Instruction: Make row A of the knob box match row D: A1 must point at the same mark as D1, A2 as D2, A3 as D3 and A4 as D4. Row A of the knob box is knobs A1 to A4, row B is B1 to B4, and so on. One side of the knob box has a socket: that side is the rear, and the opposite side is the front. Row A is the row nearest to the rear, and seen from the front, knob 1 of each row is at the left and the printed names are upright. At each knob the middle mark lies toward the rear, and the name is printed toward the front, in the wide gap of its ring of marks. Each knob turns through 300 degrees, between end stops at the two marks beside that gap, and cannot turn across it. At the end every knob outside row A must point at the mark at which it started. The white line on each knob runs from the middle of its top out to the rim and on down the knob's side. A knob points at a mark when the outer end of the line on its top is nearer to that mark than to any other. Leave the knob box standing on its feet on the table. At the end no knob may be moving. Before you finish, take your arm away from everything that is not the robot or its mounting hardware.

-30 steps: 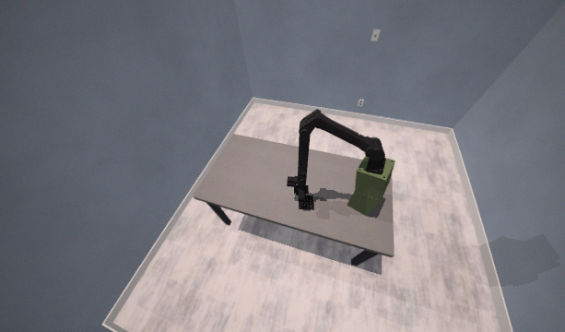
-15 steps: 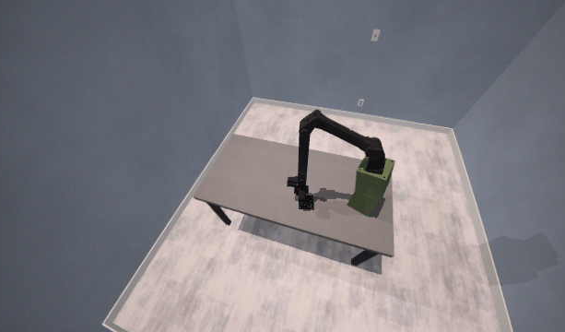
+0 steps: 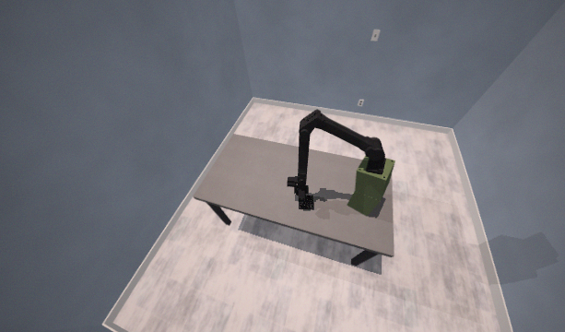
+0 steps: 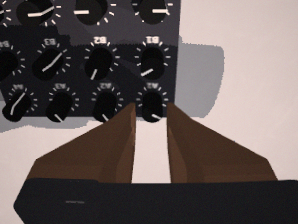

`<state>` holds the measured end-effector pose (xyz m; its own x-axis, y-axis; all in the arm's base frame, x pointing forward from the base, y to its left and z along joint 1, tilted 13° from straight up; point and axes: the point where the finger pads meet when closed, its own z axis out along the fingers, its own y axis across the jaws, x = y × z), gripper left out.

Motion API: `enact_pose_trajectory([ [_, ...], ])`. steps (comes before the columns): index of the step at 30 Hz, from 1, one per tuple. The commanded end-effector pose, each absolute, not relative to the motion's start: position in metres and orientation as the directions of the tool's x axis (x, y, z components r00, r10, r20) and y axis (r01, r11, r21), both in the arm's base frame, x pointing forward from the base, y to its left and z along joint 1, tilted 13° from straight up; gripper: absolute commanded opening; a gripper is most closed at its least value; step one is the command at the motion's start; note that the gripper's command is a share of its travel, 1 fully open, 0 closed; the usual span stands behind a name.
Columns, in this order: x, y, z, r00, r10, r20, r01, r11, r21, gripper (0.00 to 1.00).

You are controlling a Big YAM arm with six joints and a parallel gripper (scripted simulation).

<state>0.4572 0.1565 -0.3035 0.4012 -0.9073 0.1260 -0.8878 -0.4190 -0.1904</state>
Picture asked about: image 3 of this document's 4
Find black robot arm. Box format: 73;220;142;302
287;110;386;202

